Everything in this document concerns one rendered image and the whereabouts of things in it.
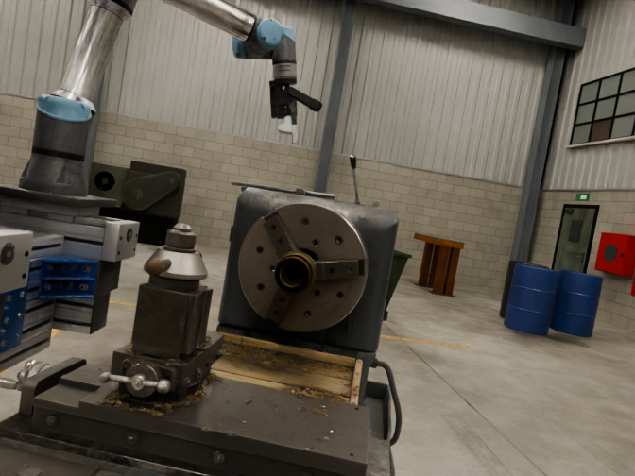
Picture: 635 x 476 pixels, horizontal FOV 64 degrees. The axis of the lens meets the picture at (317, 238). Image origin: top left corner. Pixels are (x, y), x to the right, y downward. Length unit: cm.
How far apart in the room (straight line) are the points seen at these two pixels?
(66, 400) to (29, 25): 1186
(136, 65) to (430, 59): 630
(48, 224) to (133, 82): 1037
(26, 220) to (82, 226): 13
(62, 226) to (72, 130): 23
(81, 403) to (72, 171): 78
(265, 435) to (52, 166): 91
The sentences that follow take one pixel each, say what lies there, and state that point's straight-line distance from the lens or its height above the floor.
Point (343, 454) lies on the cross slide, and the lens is 61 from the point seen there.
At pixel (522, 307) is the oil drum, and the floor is 33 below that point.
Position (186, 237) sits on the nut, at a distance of 65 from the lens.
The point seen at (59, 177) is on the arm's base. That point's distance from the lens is 134.
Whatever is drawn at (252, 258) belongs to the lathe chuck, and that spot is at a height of 108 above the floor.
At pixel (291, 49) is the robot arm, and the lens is 166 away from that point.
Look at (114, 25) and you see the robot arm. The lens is 156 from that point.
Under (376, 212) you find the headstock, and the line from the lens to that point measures 139.
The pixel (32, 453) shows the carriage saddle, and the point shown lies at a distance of 70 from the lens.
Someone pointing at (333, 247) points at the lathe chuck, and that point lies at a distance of 122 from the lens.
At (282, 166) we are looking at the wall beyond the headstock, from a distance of 1118.
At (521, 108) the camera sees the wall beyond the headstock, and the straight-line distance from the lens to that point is 1300.
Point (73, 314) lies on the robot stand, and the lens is 134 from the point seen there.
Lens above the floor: 123
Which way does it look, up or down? 4 degrees down
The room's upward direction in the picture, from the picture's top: 9 degrees clockwise
